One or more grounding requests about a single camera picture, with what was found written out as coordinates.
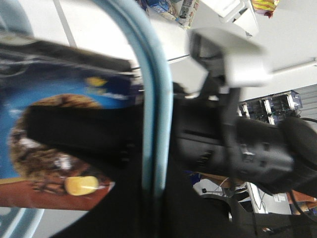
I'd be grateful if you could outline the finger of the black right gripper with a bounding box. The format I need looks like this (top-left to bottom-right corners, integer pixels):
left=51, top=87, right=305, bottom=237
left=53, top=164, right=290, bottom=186
left=26, top=106, right=144, bottom=167

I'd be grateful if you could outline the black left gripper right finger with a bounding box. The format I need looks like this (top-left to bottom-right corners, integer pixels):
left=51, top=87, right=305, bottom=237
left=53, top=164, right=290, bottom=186
left=160, top=161, right=255, bottom=238

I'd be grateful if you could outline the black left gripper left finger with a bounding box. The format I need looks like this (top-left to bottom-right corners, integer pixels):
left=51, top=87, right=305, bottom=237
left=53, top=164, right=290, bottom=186
left=52, top=161, right=152, bottom=238

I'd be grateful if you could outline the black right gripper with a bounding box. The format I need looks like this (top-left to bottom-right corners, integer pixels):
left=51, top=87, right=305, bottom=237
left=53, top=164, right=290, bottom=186
left=171, top=83, right=294, bottom=179

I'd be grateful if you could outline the light blue shopping basket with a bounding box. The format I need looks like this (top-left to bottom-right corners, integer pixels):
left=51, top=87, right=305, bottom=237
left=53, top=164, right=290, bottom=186
left=0, top=0, right=173, bottom=238

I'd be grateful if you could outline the blue chocolate cookie box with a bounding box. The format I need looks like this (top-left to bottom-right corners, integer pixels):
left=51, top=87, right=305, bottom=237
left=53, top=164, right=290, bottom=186
left=0, top=32, right=143, bottom=210

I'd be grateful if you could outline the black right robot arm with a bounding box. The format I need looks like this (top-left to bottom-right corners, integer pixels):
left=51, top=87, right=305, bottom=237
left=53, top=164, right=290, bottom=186
left=26, top=85, right=317, bottom=196

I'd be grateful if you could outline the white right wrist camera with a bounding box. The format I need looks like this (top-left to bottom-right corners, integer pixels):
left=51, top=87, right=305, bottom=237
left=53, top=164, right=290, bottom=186
left=189, top=27, right=272, bottom=88

